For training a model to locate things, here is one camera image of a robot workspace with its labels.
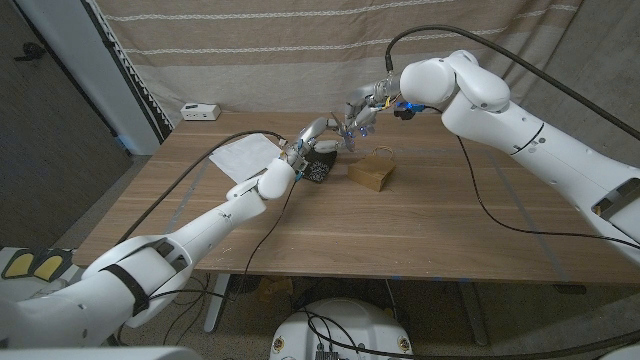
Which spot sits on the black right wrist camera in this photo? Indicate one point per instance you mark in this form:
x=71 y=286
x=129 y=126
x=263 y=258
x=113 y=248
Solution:
x=405 y=111

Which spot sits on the brown paper bag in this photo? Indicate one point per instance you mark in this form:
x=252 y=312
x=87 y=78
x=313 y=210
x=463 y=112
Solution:
x=371 y=172

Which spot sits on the grey table leg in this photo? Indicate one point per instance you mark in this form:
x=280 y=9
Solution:
x=472 y=315

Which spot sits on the white power strip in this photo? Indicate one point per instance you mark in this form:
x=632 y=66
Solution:
x=200 y=112

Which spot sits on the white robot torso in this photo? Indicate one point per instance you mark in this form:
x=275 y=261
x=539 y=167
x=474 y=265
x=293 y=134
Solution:
x=360 y=325

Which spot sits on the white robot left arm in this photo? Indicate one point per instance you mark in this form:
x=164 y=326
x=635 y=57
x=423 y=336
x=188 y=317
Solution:
x=150 y=265

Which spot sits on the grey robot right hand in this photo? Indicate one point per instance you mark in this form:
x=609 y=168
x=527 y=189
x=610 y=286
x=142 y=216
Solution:
x=367 y=97

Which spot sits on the beige striped curtain backdrop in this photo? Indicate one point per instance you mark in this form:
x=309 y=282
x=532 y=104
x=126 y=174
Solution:
x=250 y=60

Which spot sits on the black round floor object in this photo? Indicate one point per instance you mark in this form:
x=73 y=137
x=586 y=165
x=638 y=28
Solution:
x=247 y=284

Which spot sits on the white table leg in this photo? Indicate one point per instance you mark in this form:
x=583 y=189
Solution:
x=216 y=305

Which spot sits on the black backdrop frame bar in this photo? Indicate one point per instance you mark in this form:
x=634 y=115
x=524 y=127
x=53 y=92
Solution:
x=143 y=100

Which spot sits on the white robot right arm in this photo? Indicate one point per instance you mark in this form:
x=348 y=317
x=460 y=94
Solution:
x=525 y=135

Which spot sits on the black patterned bandana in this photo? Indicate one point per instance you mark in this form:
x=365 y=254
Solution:
x=322 y=167

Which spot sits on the brown cardboard scrap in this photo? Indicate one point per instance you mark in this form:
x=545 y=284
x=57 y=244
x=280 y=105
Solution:
x=275 y=290

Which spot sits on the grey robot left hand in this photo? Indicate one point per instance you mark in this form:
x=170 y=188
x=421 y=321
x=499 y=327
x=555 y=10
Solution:
x=312 y=132

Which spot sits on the white paper sheets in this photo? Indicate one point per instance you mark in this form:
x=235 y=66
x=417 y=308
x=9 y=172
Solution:
x=245 y=157

